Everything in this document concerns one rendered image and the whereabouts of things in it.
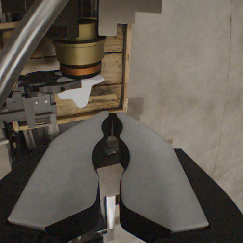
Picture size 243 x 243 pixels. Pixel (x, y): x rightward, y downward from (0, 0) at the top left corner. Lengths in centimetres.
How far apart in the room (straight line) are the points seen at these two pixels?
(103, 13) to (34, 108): 19
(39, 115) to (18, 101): 5
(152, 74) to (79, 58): 146
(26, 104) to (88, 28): 16
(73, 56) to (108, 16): 8
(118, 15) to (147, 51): 134
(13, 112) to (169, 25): 154
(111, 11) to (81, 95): 15
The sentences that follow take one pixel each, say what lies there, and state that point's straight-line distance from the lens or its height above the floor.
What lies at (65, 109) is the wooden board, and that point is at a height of 88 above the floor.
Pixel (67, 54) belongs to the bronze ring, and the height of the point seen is 111.
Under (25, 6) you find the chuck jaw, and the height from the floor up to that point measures 120.
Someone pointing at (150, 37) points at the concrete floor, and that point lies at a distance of 165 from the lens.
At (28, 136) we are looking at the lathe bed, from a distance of 69.
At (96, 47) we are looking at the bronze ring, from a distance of 32.
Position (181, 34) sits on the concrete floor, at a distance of 182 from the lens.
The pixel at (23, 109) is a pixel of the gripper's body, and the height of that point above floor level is 109.
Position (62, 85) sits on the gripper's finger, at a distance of 32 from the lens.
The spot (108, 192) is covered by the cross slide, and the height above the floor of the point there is 97.
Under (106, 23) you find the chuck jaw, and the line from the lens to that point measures 33.
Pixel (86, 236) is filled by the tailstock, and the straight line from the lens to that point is 110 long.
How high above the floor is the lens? 142
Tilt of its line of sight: 52 degrees down
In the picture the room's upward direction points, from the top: 144 degrees clockwise
